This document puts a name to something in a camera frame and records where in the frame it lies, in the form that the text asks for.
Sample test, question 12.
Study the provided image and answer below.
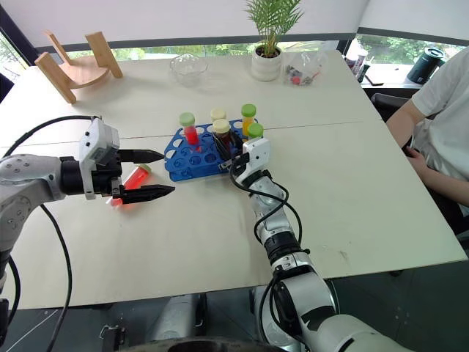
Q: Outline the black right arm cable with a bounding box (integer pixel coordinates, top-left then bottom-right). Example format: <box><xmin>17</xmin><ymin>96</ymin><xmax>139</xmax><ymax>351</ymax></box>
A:
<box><xmin>228</xmin><ymin>169</ymin><xmax>311</xmax><ymax>344</ymax></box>

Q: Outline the clear glass bowl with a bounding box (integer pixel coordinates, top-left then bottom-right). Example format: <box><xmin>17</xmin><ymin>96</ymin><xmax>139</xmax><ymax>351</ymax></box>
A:
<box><xmin>169</xmin><ymin>53</ymin><xmax>210</xmax><ymax>88</ymax></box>

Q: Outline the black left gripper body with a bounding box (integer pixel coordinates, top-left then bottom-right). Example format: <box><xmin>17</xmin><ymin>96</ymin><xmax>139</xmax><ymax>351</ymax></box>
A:
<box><xmin>94</xmin><ymin>148</ymin><xmax>126</xmax><ymax>199</ymax></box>

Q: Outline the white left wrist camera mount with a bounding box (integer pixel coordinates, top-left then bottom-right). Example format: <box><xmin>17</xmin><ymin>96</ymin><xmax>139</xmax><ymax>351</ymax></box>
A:
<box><xmin>78</xmin><ymin>117</ymin><xmax>121</xmax><ymax>201</ymax></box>

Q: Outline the red tube green cap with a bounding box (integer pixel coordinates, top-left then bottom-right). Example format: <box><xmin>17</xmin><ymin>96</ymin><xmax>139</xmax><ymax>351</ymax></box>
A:
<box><xmin>111</xmin><ymin>164</ymin><xmax>152</xmax><ymax>210</ymax></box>
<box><xmin>179</xmin><ymin>111</ymin><xmax>201</xmax><ymax>153</ymax></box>

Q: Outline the metal latch bracket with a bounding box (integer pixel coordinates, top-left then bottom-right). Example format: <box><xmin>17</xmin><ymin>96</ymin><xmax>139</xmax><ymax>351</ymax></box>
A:
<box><xmin>99</xmin><ymin>323</ymin><xmax>128</xmax><ymax>350</ymax></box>

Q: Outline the white and red bottle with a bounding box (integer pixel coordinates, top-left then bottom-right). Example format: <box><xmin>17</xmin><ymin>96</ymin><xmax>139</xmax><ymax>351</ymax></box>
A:
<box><xmin>345</xmin><ymin>48</ymin><xmax>368</xmax><ymax>73</ymax></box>

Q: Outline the person in white shirt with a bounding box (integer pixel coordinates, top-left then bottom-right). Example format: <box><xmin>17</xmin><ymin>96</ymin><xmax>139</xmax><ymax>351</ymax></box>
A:
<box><xmin>385</xmin><ymin>46</ymin><xmax>469</xmax><ymax>221</ymax></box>

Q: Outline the yellow tube green cap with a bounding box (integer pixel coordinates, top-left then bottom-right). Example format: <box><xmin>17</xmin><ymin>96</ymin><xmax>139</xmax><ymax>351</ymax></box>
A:
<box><xmin>240</xmin><ymin>103</ymin><xmax>257</xmax><ymax>137</ymax></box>

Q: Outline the curved wooden stand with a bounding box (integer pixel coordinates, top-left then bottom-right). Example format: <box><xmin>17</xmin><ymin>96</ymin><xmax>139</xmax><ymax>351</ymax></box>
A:
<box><xmin>34</xmin><ymin>30</ymin><xmax>124</xmax><ymax>105</ymax></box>

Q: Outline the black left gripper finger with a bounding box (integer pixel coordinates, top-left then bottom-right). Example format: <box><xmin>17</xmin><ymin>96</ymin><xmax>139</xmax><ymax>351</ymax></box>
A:
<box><xmin>118</xmin><ymin>184</ymin><xmax>177</xmax><ymax>206</ymax></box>
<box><xmin>120</xmin><ymin>148</ymin><xmax>166</xmax><ymax>165</ymax></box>

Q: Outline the person's hand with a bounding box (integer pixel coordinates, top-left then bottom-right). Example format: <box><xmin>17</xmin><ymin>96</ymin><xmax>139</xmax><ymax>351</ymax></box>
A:
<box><xmin>402</xmin><ymin>146</ymin><xmax>430</xmax><ymax>177</ymax></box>

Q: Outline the short green capped tube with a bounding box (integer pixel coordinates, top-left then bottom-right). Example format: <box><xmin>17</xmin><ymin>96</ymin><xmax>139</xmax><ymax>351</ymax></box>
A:
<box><xmin>247</xmin><ymin>122</ymin><xmax>265</xmax><ymax>141</ymax></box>

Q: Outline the dark brown tube cream cap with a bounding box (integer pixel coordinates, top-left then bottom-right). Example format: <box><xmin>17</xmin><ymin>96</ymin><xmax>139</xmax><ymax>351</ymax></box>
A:
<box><xmin>213</xmin><ymin>119</ymin><xmax>236</xmax><ymax>148</ymax></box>

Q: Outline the clear bag of small parts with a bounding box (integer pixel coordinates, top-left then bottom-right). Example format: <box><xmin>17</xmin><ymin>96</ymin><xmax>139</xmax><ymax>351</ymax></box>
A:
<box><xmin>281</xmin><ymin>51</ymin><xmax>328</xmax><ymax>87</ymax></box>

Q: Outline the blue test tube rack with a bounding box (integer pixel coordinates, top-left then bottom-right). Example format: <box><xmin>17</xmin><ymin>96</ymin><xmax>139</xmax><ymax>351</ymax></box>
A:
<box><xmin>163</xmin><ymin>117</ymin><xmax>259</xmax><ymax>183</ymax></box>

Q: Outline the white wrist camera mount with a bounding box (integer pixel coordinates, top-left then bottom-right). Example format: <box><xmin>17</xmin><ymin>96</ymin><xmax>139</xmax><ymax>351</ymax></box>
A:
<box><xmin>78</xmin><ymin>117</ymin><xmax>121</xmax><ymax>201</ymax></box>
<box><xmin>241</xmin><ymin>136</ymin><xmax>272</xmax><ymax>177</ymax></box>

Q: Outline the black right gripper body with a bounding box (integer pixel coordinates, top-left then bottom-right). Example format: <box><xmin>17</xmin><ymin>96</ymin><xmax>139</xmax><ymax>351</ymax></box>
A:
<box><xmin>218</xmin><ymin>152</ymin><xmax>251</xmax><ymax>175</ymax></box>

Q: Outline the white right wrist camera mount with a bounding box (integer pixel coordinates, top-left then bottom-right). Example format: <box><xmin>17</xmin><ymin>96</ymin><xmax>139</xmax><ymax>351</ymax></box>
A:
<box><xmin>241</xmin><ymin>136</ymin><xmax>272</xmax><ymax>177</ymax></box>

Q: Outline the silver robot torso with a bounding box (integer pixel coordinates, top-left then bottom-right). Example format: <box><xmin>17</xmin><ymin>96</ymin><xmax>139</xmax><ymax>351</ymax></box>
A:
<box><xmin>145</xmin><ymin>292</ymin><xmax>208</xmax><ymax>344</ymax></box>

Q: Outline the dark green tumbler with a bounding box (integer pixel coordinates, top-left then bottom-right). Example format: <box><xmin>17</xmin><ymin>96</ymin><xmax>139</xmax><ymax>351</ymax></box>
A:
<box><xmin>406</xmin><ymin>46</ymin><xmax>448</xmax><ymax>85</ymax></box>

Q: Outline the green plant in white pot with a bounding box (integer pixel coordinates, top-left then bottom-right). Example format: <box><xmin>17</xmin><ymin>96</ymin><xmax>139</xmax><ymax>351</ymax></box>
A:
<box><xmin>244</xmin><ymin>0</ymin><xmax>306</xmax><ymax>83</ymax></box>

